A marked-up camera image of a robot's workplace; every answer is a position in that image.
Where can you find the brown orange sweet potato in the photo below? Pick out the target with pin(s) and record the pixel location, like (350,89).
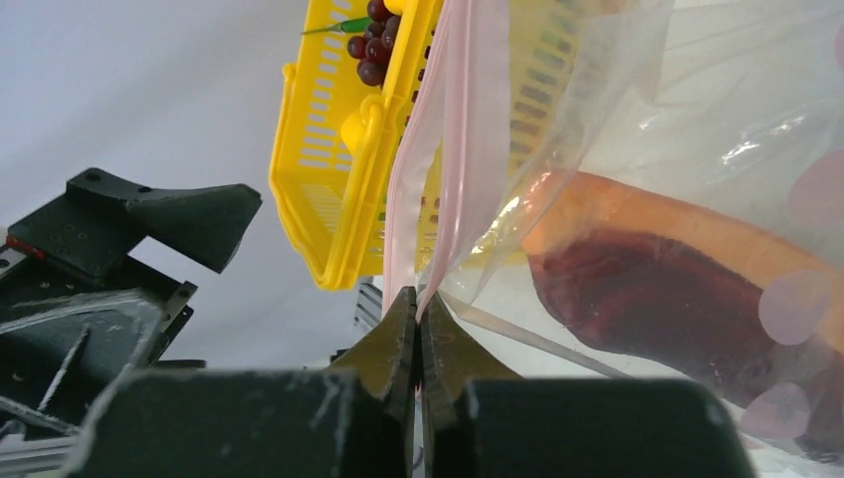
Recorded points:
(752,316)

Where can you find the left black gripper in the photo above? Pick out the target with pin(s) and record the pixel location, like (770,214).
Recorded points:
(78,310)

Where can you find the yellow plastic basket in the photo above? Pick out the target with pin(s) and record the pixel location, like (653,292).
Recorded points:
(336,137)

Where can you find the clear zip top bag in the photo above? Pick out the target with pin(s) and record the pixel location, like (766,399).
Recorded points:
(735,106)

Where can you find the dark purple grape bunch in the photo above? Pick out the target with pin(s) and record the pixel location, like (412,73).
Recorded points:
(372,41)

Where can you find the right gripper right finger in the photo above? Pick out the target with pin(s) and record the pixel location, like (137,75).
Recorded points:
(484,420)

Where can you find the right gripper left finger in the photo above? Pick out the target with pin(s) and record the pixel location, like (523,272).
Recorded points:
(353,418)

